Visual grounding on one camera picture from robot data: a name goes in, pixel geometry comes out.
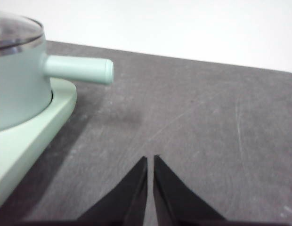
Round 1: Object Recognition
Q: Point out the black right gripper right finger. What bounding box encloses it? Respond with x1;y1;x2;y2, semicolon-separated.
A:
153;154;228;223

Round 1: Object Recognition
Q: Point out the glass lid with green knob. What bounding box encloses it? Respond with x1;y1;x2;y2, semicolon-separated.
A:
0;15;44;51

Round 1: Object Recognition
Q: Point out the mint green breakfast machine base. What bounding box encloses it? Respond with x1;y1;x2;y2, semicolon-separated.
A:
0;78;78;206

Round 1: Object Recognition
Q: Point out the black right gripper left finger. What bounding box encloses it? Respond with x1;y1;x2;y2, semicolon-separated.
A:
77;156;149;223

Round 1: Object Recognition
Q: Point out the mint green pot with handle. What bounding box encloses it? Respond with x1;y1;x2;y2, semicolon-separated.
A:
0;35;114;133

